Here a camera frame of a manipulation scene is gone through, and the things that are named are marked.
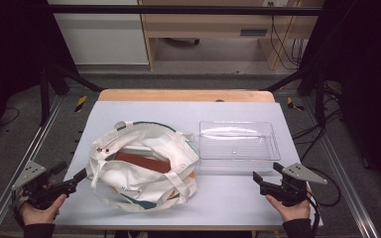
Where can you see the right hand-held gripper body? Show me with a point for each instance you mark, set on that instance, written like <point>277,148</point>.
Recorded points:
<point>289,191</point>

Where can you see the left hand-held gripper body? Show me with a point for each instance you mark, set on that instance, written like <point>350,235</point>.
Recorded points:
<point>34,191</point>

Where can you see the clear plastic tray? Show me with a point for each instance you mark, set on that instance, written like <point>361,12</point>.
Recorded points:
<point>238,148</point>

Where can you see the red-brown box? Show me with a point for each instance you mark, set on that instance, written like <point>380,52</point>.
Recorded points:
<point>140,161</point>

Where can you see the white canvas tote bag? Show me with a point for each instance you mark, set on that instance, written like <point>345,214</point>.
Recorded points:
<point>145,191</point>

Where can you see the person's right hand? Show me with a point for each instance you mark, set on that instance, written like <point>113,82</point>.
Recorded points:
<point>292,211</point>

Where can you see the person's left hand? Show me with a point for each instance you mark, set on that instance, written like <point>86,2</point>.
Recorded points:
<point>39,214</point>

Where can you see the yellow black tape marker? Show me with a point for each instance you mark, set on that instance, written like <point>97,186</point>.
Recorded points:
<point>81,103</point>
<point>292,105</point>

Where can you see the black metal stand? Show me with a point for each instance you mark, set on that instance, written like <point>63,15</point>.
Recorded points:
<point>320,99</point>
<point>44,99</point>

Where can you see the white table mat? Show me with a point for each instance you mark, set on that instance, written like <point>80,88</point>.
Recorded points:
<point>178,112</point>

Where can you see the wooden table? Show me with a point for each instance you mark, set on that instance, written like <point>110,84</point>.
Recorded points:
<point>178,95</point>

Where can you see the black curtain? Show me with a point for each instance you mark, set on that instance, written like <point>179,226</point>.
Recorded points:
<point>10,49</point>
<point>370,82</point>

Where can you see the white cabinet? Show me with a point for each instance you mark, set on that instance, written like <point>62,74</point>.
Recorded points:
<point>102,36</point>

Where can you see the light wooden desk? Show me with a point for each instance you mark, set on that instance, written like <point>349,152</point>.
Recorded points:
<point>208,24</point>

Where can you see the aluminium rail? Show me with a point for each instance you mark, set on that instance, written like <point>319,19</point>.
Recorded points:
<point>344,172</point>
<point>23,158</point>

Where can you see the black horizontal frame bar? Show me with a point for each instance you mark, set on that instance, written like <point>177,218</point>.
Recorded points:
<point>178,10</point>

